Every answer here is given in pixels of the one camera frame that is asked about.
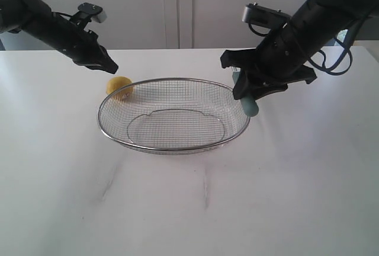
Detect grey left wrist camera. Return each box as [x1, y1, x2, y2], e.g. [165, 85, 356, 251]
[70, 2, 107, 29]

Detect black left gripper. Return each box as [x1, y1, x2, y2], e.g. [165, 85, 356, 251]
[56, 26, 118, 74]

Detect yellow lemon with sticker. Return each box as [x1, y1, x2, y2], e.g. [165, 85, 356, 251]
[106, 76, 134, 101]

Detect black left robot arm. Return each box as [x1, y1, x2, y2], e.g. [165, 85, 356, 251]
[1, 0, 118, 74]

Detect oval wire mesh basket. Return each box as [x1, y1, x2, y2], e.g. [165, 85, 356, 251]
[97, 78, 250, 155]

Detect teal handled vegetable peeler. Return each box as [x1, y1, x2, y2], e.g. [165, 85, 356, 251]
[232, 66, 259, 117]

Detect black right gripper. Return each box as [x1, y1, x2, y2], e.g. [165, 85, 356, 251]
[220, 15, 317, 100]

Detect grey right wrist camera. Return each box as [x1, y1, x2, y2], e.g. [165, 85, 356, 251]
[242, 4, 291, 30]

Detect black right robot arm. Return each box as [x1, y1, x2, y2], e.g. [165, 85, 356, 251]
[220, 0, 378, 100]

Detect white cabinet doors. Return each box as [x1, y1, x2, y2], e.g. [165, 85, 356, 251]
[0, 0, 346, 51]

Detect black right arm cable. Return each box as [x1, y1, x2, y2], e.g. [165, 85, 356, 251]
[247, 9, 371, 76]

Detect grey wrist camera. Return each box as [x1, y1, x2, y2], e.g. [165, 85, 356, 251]
[242, 4, 291, 30]
[70, 2, 107, 29]

